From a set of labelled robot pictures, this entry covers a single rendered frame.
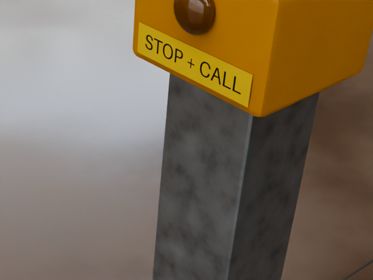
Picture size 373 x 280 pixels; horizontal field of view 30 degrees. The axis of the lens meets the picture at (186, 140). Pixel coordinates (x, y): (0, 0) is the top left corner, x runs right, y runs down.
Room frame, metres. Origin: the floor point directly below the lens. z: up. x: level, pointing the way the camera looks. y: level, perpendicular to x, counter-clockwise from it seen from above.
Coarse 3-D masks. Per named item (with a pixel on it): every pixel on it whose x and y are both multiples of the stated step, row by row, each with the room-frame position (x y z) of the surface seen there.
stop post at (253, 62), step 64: (256, 0) 0.38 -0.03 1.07; (320, 0) 0.40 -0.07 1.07; (192, 64) 0.41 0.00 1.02; (256, 64) 0.38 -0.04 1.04; (320, 64) 0.41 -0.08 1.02; (192, 128) 0.43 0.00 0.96; (256, 128) 0.40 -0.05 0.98; (192, 192) 0.43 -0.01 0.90; (256, 192) 0.41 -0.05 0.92; (192, 256) 0.42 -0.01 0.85; (256, 256) 0.42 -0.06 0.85
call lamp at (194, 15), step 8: (176, 0) 0.41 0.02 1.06; (184, 0) 0.40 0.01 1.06; (192, 0) 0.40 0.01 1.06; (200, 0) 0.40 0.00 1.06; (208, 0) 0.40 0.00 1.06; (176, 8) 0.41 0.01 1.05; (184, 8) 0.40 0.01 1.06; (192, 8) 0.40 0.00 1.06; (200, 8) 0.40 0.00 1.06; (208, 8) 0.40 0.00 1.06; (176, 16) 0.41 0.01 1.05; (184, 16) 0.40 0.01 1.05; (192, 16) 0.40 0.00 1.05; (200, 16) 0.40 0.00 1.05; (208, 16) 0.40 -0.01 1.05; (184, 24) 0.40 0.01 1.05; (192, 24) 0.40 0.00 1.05; (200, 24) 0.40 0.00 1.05; (208, 24) 0.40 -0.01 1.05; (192, 32) 0.40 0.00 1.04; (200, 32) 0.40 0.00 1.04
